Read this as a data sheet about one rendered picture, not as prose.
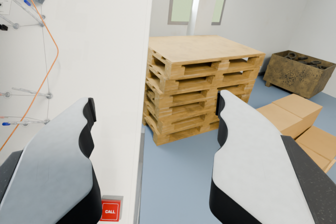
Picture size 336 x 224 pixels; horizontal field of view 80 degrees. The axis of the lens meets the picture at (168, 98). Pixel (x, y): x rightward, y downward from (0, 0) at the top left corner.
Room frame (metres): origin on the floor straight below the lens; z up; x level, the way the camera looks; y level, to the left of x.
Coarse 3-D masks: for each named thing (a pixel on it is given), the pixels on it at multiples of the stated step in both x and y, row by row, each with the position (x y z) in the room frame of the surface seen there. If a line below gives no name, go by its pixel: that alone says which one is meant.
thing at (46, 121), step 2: (46, 118) 0.44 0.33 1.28; (44, 120) 0.43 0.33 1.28; (46, 120) 0.43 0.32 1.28; (48, 120) 0.44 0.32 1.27; (8, 122) 0.32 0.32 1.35; (10, 122) 0.32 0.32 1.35; (12, 122) 0.33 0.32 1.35; (14, 122) 0.33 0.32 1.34; (16, 122) 0.32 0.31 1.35; (18, 122) 0.33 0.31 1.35; (20, 122) 0.33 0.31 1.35; (22, 122) 0.34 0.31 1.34; (24, 122) 0.34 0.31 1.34; (26, 122) 0.35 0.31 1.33; (28, 122) 0.35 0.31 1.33; (30, 122) 0.36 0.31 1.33; (32, 122) 0.37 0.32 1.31; (34, 122) 0.38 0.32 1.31; (36, 122) 0.39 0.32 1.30; (38, 122) 0.40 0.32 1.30; (40, 122) 0.40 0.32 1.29; (42, 122) 0.41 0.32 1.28; (44, 122) 0.42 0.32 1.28; (46, 122) 0.43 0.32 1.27
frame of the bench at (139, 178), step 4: (140, 164) 0.74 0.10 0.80; (140, 168) 0.71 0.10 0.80; (140, 172) 0.69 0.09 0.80; (140, 176) 0.66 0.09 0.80; (140, 180) 0.64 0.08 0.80; (136, 184) 0.62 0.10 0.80; (140, 184) 0.64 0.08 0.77; (136, 188) 0.59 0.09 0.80; (136, 192) 0.57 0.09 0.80; (140, 192) 0.75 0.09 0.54; (136, 196) 0.56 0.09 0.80; (140, 196) 0.75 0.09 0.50; (136, 200) 0.54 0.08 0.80; (140, 200) 0.77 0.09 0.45; (136, 204) 0.52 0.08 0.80; (136, 208) 0.50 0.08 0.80; (136, 212) 0.49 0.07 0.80; (136, 216) 0.47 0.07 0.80; (136, 220) 0.46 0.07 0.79
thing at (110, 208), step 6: (102, 204) 0.30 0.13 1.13; (108, 204) 0.31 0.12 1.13; (114, 204) 0.31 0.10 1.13; (120, 204) 0.31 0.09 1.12; (102, 210) 0.30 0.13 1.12; (108, 210) 0.30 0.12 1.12; (114, 210) 0.30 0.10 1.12; (102, 216) 0.29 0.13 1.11; (108, 216) 0.29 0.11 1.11; (114, 216) 0.29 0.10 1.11
